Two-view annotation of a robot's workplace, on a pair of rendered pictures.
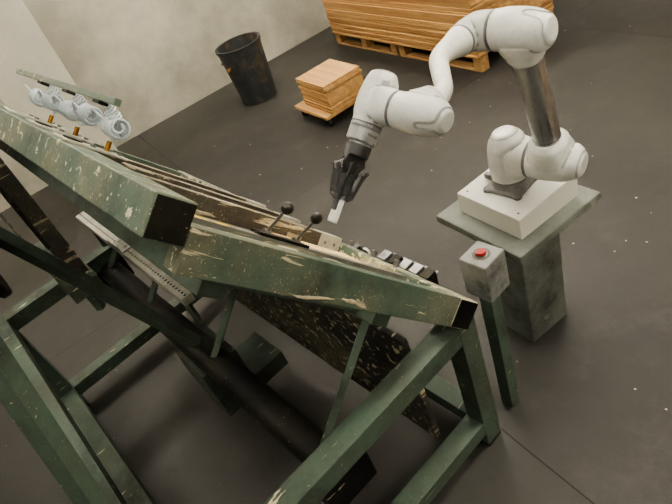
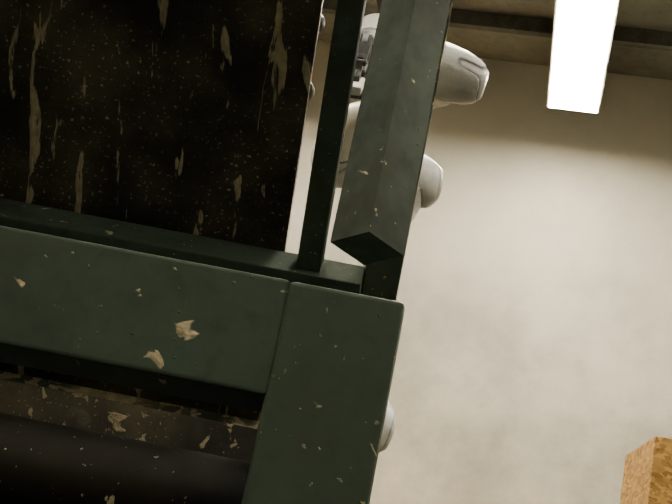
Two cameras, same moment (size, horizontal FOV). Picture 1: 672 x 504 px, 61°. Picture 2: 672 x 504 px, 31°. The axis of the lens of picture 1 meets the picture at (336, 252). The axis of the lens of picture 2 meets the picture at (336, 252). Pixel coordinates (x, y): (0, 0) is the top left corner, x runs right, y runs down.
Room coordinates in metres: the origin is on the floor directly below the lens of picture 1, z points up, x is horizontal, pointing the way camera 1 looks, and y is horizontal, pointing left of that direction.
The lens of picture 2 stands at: (0.32, 1.60, 0.55)
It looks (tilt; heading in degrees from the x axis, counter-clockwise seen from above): 17 degrees up; 302
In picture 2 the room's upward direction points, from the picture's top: 11 degrees clockwise
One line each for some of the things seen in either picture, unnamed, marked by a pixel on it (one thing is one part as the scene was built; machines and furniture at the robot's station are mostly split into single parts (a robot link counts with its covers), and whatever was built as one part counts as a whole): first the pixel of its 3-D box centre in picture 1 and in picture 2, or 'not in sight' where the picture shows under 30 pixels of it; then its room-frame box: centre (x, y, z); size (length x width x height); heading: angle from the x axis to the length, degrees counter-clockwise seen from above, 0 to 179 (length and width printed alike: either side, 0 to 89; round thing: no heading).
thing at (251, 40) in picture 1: (248, 70); not in sight; (6.40, 0.13, 0.33); 0.54 x 0.54 x 0.65
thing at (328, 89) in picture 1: (328, 92); not in sight; (5.26, -0.52, 0.20); 0.61 x 0.51 x 0.40; 21
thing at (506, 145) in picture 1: (508, 152); not in sight; (1.93, -0.82, 1.03); 0.18 x 0.16 x 0.22; 36
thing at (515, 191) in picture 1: (506, 178); not in sight; (1.96, -0.80, 0.89); 0.22 x 0.18 x 0.06; 31
